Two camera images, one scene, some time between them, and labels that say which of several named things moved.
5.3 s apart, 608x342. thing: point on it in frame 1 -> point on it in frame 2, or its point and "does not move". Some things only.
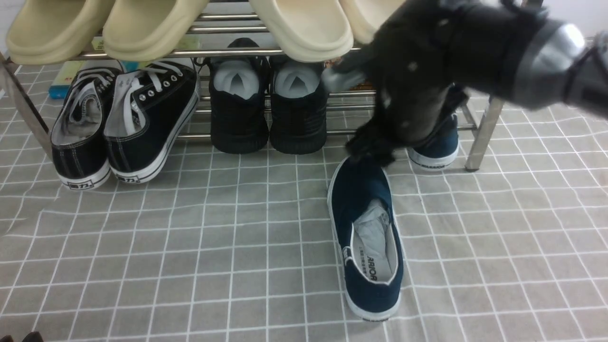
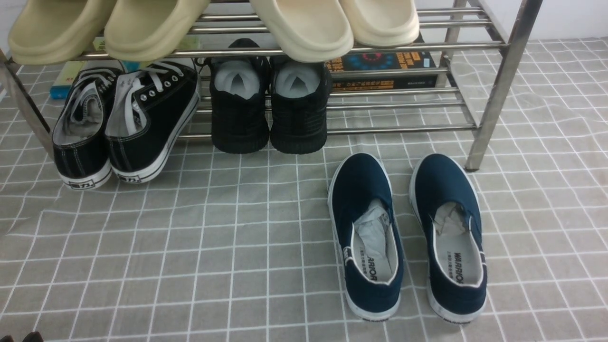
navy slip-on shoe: [440, 152] -> [444, 201]
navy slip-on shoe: [363, 219] does not move
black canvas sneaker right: [147, 109] does not move
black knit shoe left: [239, 90] does not move
